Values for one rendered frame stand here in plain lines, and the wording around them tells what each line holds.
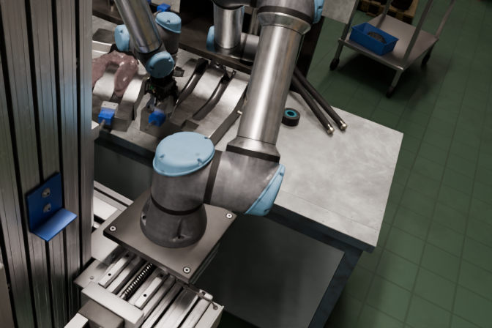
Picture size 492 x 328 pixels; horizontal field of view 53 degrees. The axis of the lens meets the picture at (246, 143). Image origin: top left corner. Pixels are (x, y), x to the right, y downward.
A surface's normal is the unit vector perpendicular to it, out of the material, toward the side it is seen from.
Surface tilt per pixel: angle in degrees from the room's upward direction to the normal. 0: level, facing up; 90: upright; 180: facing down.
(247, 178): 51
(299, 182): 0
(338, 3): 90
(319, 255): 90
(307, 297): 90
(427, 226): 0
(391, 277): 0
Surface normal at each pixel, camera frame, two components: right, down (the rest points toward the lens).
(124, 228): 0.19, -0.77
